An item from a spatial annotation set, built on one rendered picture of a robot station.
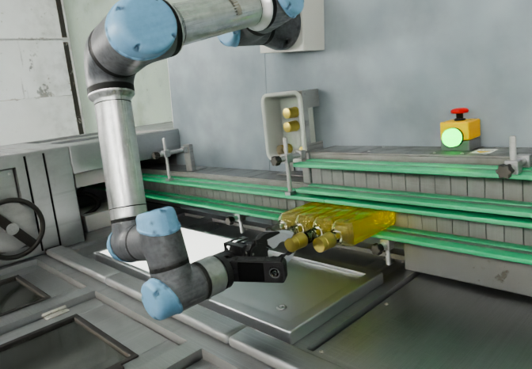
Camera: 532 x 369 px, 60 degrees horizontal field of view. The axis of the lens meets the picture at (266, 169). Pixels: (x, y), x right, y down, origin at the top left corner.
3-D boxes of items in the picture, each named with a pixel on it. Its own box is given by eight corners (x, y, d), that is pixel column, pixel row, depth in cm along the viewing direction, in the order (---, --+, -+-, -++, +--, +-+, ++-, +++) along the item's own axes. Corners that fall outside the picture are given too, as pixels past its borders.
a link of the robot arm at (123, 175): (66, 40, 99) (97, 268, 94) (84, 19, 91) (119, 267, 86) (118, 46, 106) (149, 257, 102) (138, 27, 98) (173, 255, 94)
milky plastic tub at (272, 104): (284, 156, 160) (267, 161, 155) (278, 92, 157) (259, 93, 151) (323, 157, 148) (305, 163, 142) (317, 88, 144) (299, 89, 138)
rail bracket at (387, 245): (397, 252, 121) (369, 270, 112) (396, 228, 120) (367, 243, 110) (412, 256, 118) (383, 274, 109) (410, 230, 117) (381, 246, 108)
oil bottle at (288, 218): (325, 214, 135) (275, 235, 121) (324, 195, 134) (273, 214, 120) (341, 216, 131) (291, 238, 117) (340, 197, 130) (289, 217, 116)
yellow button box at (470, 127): (454, 146, 117) (440, 150, 112) (452, 116, 116) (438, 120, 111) (481, 146, 112) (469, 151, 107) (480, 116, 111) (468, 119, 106)
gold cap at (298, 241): (297, 245, 108) (284, 251, 105) (295, 230, 107) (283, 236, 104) (309, 248, 105) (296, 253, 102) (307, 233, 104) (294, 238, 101)
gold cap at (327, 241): (339, 238, 102) (326, 245, 99) (332, 249, 104) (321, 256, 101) (327, 229, 104) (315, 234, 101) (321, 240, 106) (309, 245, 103)
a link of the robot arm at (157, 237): (118, 219, 88) (134, 275, 88) (144, 213, 79) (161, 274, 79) (154, 208, 93) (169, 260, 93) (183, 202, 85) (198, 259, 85)
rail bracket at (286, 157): (302, 188, 139) (273, 198, 131) (297, 134, 137) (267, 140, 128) (309, 189, 137) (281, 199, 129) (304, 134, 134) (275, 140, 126)
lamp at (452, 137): (445, 146, 111) (439, 148, 109) (444, 127, 110) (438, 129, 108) (464, 146, 108) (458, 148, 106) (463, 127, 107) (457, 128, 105)
